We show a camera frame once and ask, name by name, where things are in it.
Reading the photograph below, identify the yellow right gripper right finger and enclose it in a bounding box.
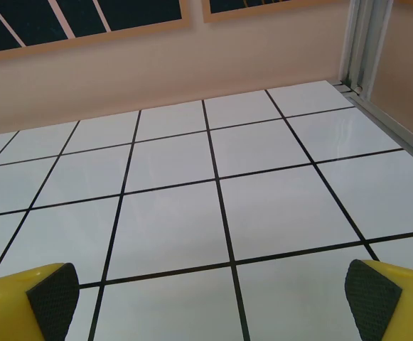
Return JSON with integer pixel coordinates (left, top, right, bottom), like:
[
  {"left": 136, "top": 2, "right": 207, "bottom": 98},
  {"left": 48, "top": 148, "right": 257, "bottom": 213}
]
[{"left": 344, "top": 259, "right": 413, "bottom": 341}]

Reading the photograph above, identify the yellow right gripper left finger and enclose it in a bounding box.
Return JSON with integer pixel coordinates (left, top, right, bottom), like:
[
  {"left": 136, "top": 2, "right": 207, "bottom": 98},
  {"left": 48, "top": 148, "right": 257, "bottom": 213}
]
[{"left": 0, "top": 262, "right": 80, "bottom": 341}]

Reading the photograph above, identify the aluminium side rail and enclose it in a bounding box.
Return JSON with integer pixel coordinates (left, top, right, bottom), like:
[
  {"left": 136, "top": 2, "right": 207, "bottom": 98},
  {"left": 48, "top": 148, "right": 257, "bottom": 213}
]
[{"left": 333, "top": 80, "right": 413, "bottom": 161}]

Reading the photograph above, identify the aluminium corner post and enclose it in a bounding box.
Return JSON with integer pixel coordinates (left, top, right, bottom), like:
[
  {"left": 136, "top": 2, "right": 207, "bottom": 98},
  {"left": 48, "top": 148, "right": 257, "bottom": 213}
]
[{"left": 339, "top": 0, "right": 394, "bottom": 95}]

